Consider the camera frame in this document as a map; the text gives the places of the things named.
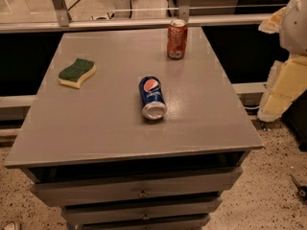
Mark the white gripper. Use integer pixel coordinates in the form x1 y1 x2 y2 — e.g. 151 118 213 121
257 0 307 122

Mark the blue pepsi can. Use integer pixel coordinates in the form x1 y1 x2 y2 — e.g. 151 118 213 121
139 76 167 120

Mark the orange soda can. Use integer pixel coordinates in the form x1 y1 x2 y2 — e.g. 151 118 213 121
167 19 188 59

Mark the black tool on floor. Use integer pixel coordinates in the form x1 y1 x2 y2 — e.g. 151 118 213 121
291 175 307 200

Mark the top grey drawer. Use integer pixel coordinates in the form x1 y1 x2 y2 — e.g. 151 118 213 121
31 167 242 207

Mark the grey drawer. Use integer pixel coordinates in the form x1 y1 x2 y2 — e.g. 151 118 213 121
78 215 210 230
61 197 222 225
31 167 242 207

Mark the middle grey drawer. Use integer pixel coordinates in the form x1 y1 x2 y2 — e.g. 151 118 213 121
61 197 222 225

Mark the bottom grey drawer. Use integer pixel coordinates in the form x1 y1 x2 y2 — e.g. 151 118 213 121
78 215 210 230

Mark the green and yellow sponge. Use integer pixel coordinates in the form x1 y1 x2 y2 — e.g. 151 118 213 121
59 58 96 89

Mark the grey drawer cabinet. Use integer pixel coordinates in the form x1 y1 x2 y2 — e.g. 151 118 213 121
4 27 265 230

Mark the white shoe tip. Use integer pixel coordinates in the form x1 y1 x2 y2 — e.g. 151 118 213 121
1 220 20 230

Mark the metal railing frame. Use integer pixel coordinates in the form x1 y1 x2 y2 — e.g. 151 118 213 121
0 0 307 35

